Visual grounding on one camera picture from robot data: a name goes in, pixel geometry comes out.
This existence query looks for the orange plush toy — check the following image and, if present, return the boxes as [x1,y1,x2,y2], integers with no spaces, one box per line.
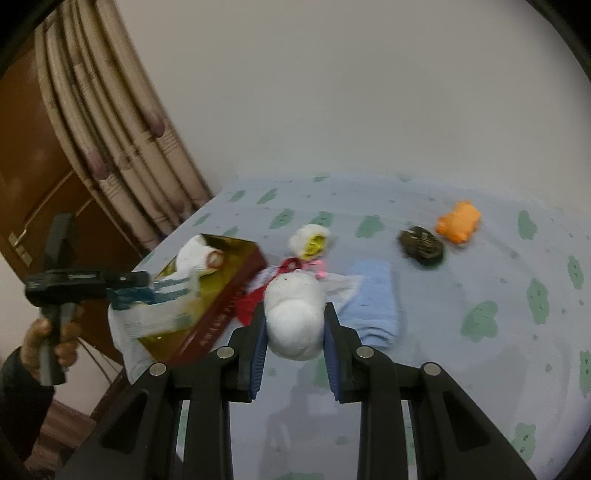
[436,201,482,245]

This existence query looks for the white gauze bag pink ribbon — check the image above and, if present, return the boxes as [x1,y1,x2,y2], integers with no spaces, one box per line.
[301,259,363,312]

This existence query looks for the beige striped curtain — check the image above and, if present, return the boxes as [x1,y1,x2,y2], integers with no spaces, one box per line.
[34,1,211,251]

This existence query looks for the light blue folded towel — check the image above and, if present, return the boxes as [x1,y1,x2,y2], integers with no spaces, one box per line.
[339,259,400,350]

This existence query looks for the white yellow plush toy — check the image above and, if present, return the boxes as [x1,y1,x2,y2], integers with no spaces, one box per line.
[288,224,331,261]

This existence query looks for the red white knitted cloth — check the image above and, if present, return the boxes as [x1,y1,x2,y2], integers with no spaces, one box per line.
[235,257,303,326]

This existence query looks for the white round plush ball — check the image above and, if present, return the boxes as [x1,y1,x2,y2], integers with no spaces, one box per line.
[263,270,325,362]

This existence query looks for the person left hand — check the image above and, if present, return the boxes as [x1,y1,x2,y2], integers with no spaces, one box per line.
[19,306,83,383]

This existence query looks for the red gold toffee tin box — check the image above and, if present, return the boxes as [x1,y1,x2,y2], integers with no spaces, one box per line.
[141,234,267,366]

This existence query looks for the blue green patterned bedsheet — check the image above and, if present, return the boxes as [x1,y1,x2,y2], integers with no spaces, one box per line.
[141,176,590,479]

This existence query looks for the white sock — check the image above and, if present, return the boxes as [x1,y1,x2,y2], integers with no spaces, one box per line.
[175,235,224,276]

